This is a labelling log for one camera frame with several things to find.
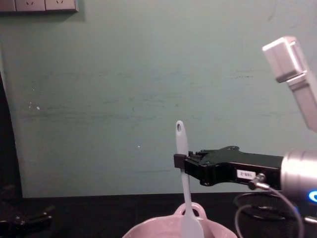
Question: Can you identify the thin grey gripper cable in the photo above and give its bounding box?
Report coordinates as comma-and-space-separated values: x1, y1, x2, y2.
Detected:
234, 173, 306, 238

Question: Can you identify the white silicone spatula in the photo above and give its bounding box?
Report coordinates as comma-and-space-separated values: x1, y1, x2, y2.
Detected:
175, 120, 204, 238

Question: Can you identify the black hanging drape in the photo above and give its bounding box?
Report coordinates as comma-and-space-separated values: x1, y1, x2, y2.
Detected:
0, 71, 23, 199

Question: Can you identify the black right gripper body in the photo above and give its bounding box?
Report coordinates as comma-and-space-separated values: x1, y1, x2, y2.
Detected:
198, 145, 284, 191

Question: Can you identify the white wall socket panel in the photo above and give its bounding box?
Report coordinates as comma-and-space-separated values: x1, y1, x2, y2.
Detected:
0, 0, 79, 13

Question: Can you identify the pink pot with loop handle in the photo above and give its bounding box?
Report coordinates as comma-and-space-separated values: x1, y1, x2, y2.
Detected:
122, 201, 238, 238

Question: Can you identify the black table cloth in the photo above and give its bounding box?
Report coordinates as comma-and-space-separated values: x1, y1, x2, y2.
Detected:
0, 192, 317, 238

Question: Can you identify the black round mesh basket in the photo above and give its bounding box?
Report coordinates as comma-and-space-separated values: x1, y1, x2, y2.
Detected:
233, 192, 306, 222

